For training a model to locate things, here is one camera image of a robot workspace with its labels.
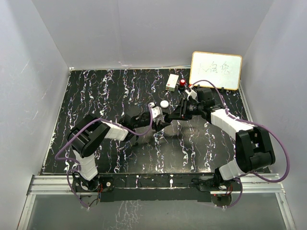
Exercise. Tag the aluminium frame rail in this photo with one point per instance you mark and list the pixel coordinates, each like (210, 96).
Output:
(167, 201)

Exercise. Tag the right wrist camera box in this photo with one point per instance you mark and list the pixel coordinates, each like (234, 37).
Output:
(190, 92)

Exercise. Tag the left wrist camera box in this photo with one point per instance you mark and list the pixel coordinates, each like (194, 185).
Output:
(156, 111)

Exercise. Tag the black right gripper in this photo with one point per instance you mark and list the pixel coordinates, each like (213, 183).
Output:
(180, 112)

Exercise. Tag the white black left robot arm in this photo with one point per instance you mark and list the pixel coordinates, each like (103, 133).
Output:
(88, 135)

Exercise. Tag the green white cardboard box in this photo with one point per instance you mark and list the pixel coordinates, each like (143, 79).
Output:
(171, 82)

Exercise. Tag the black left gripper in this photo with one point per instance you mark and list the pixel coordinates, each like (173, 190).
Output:
(160, 125)

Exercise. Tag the yellow framed whiteboard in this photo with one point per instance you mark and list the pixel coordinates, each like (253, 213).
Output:
(223, 70)

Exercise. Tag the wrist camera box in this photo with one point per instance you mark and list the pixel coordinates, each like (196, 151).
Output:
(156, 111)
(190, 92)

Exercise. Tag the red capped small bottle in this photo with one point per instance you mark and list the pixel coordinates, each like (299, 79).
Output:
(182, 85)

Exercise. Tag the white earbud charging case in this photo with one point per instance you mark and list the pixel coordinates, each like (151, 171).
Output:
(164, 104)

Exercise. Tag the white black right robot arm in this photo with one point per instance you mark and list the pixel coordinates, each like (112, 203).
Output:
(253, 143)

